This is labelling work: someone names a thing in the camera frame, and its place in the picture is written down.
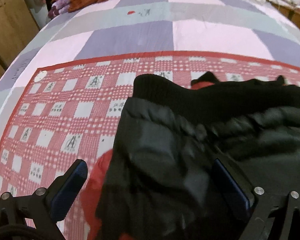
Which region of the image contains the wooden nightstand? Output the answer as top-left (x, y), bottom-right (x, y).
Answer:
top-left (267, 0), bottom-right (300, 29)

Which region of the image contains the red and black jacket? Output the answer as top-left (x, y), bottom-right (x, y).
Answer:
top-left (81, 72), bottom-right (300, 239)

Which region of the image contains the wooden wardrobe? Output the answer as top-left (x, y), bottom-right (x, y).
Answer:
top-left (0, 0), bottom-right (39, 78)

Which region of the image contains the pastel checkered bed quilt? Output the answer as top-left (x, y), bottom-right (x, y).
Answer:
top-left (0, 0), bottom-right (300, 139)

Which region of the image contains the red checkered mat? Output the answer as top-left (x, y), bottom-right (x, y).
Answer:
top-left (0, 51), bottom-right (300, 239)

